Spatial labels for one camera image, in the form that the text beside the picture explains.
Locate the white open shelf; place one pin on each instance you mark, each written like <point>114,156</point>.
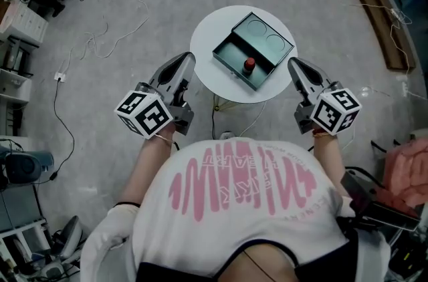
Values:
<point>13,90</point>

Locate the pink cloth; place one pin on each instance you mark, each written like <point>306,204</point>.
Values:
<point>408,173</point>

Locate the dark green box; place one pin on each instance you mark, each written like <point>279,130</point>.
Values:
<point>234,53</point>

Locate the grey case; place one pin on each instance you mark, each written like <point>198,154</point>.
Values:
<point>16,207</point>

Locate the person's right forearm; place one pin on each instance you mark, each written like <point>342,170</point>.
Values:
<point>329,160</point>

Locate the white floor socket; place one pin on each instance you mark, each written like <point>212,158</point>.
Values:
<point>60,77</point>

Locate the person's white shoe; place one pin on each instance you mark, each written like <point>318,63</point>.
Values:
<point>228,135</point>

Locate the person's left forearm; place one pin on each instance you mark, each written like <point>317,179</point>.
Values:
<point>147,167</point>

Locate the round white side table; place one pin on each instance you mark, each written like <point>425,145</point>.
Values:
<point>207,40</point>

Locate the white drawer cabinet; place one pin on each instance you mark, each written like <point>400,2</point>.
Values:
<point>23,23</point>

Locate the small red object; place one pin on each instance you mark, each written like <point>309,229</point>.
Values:
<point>249,66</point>

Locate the black elastic band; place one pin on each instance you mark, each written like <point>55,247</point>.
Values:
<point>127,204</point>

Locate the white power strip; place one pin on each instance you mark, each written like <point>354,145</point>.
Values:
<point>405,89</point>
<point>394,13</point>

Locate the black waist pack device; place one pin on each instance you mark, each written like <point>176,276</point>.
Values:
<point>378,207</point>

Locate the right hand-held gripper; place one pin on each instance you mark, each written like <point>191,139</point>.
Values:
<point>337,112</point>

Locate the thin metal bangle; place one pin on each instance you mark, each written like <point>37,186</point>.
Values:
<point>165,138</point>

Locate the person's white pink-print t-shirt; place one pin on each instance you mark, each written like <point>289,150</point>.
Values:
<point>234,207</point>

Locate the brown wooden platform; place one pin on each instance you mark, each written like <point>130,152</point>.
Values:
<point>381,16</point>

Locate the blue grey speaker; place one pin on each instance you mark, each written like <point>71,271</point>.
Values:
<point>26,167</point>

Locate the grey white headset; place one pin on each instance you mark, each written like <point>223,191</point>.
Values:
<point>68,237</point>

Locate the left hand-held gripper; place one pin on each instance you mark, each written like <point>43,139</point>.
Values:
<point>150,117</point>

